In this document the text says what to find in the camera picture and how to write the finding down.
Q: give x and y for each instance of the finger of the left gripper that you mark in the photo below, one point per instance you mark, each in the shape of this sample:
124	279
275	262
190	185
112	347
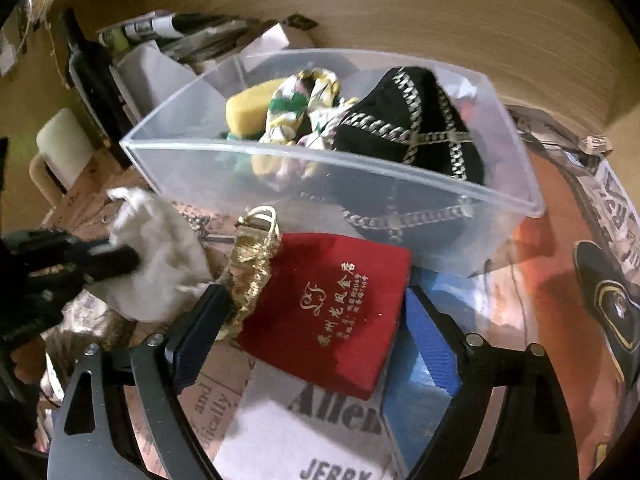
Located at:
102	261

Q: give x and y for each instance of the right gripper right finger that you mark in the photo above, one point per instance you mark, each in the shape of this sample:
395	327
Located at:
439	339

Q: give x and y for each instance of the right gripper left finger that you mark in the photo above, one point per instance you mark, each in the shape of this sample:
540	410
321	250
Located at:
193	334

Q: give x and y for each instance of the white cloth pouch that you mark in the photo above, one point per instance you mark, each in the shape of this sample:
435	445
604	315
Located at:
173	263

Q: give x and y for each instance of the red velvet drawstring pouch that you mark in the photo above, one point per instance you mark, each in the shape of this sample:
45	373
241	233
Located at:
330	310

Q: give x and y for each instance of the yellow sponge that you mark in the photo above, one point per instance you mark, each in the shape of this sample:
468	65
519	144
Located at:
246	112

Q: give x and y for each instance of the black chain pouch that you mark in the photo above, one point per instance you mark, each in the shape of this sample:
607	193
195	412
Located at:
408	118

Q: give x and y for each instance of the floral fabric scrunchie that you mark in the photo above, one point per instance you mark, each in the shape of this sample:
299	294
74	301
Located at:
304	111

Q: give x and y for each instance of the orange magazine with emblem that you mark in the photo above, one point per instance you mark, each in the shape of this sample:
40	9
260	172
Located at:
580	265

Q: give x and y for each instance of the clear plastic storage box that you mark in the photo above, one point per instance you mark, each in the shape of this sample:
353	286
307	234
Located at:
183	149

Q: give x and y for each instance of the white paper sheet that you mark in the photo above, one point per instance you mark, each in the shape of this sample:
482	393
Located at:
146	77

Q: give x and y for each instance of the dark wine bottle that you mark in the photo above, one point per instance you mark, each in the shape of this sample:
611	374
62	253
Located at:
90	70

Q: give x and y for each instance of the rolled newspaper stack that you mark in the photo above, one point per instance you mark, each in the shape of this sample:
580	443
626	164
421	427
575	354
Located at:
178	35

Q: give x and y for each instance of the small white box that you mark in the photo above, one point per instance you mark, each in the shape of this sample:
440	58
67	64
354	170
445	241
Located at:
277	38

